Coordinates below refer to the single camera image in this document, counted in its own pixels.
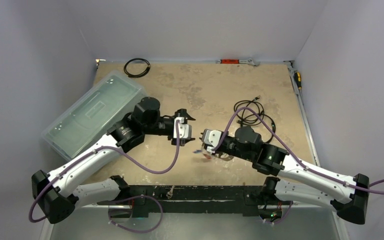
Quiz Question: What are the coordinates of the red key tag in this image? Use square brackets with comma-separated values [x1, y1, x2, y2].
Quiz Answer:
[202, 153, 212, 160]

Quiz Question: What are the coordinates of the silver key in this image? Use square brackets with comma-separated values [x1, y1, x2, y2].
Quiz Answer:
[166, 185, 175, 199]

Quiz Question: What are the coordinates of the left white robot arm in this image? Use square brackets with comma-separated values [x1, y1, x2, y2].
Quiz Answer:
[28, 97, 194, 224]

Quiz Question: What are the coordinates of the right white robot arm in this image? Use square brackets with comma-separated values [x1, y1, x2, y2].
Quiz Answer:
[200, 126, 370, 225]

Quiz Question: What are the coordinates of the clear plastic storage box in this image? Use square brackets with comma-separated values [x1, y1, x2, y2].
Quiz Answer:
[41, 70, 148, 161]

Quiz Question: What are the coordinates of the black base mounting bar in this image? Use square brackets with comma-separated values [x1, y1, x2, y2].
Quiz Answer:
[109, 175, 294, 220]

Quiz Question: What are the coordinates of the yellow black screwdriver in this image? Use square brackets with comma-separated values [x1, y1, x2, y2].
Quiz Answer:
[293, 71, 302, 91]

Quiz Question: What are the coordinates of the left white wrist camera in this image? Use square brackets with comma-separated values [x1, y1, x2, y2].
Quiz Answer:
[173, 117, 192, 140]

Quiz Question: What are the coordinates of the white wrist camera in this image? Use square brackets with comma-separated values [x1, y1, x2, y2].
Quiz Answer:
[200, 128, 224, 155]
[173, 117, 192, 140]

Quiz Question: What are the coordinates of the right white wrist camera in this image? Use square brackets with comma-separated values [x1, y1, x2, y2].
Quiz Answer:
[200, 128, 224, 155]

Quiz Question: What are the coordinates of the long black usb cable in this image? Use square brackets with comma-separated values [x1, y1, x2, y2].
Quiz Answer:
[233, 96, 277, 144]

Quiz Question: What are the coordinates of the small coiled black cable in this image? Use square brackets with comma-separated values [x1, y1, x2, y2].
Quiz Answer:
[123, 58, 151, 79]

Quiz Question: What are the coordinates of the red handled adjustable wrench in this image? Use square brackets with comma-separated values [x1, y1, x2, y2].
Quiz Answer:
[215, 58, 260, 67]

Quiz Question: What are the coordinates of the aluminium frame rail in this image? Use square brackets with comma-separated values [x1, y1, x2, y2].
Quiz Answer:
[284, 60, 320, 167]

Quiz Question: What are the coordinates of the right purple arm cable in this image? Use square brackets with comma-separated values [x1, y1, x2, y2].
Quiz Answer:
[211, 106, 384, 196]

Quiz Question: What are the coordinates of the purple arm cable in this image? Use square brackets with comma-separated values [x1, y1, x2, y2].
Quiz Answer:
[28, 119, 182, 224]
[211, 106, 384, 196]

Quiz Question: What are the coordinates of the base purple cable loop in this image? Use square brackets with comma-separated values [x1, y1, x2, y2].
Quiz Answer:
[107, 194, 165, 234]

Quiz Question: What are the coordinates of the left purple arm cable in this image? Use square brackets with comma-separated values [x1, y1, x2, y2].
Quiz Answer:
[28, 119, 182, 224]

